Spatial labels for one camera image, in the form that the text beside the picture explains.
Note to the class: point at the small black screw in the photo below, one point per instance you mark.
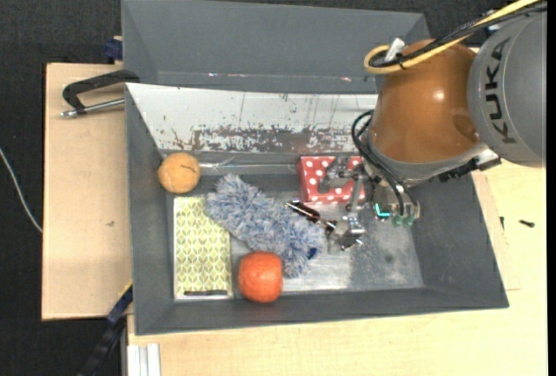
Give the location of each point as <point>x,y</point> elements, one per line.
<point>527,223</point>

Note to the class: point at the dark brown narrow object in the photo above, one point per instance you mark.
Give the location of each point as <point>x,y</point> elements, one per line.
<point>306,210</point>

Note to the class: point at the tan ball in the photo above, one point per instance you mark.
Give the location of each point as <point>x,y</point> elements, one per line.
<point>179,173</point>

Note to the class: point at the black cylinder on white bracket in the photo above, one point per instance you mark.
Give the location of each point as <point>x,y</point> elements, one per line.
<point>454,172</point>

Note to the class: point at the blue and white fluffy duster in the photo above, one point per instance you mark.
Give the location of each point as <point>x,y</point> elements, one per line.
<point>260,222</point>

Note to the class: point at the red box with white dots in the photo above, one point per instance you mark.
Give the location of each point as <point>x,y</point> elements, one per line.
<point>312,179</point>

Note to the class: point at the green patterned flat box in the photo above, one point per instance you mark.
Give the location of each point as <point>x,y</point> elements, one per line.
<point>202,248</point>

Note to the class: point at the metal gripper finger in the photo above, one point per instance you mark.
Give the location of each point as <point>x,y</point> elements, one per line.
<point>349,233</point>
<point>343,171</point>

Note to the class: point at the grey metal bin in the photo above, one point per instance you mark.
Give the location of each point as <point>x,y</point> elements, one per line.
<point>269,44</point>

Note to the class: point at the orange fruit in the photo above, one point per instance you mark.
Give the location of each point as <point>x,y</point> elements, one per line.
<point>260,277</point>

